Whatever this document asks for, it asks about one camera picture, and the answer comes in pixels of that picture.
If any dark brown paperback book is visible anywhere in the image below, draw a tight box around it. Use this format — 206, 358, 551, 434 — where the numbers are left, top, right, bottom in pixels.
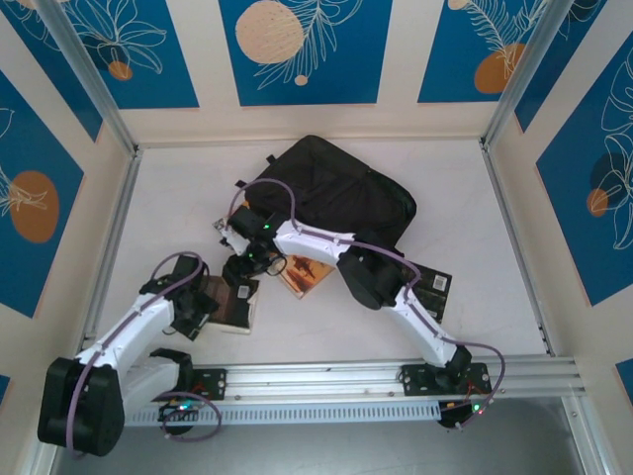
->
200, 273, 262, 336

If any orange sepia cover book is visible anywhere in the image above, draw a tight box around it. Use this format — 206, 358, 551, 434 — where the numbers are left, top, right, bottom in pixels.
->
275, 253, 338, 301

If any black fabric backpack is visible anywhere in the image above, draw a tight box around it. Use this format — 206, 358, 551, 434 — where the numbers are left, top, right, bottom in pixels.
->
244, 135, 417, 258

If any black marbled book with barcode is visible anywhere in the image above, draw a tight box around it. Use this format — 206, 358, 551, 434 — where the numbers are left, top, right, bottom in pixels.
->
395, 260, 454, 327

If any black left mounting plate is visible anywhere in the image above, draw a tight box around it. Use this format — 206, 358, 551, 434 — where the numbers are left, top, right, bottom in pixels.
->
136, 368, 228, 402

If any black mounting plate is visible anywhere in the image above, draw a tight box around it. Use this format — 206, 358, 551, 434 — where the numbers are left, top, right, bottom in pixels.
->
136, 368, 228, 402
399, 363, 494, 397

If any left controller circuit board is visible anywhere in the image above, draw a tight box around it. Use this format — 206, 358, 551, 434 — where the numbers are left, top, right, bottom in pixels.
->
157, 401, 199, 423

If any controller circuit board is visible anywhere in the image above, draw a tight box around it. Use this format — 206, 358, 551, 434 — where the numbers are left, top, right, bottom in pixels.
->
157, 401, 199, 423
438, 398, 491, 431

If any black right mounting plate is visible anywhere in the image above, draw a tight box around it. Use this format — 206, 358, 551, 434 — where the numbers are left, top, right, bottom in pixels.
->
399, 363, 494, 397

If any right controller circuit board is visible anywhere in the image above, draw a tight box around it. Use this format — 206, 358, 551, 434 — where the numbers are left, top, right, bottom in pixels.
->
438, 398, 491, 431

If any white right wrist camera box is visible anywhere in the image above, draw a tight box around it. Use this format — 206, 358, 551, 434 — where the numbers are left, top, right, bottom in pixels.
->
220, 225, 248, 256

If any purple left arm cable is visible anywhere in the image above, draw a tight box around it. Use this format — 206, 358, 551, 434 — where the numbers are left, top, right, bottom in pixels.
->
66, 250, 223, 459

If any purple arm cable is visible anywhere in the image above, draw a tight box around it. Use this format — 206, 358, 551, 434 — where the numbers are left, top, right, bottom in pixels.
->
229, 178, 505, 431
66, 250, 223, 459

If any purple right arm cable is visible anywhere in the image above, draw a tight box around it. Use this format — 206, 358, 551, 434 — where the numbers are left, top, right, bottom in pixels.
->
229, 178, 505, 431

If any aluminium table side rail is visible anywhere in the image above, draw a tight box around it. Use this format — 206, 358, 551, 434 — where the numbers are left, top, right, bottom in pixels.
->
78, 145, 144, 355
482, 141, 553, 355

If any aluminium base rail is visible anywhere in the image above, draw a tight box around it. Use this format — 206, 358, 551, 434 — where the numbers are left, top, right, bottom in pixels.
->
42, 358, 589, 405

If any grey slotted cable duct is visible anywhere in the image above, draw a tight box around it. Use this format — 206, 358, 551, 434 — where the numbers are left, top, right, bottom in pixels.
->
62, 401, 442, 429

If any aluminium frame post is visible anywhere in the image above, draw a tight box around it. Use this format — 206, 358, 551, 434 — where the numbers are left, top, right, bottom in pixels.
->
482, 0, 580, 149
37, 0, 138, 157

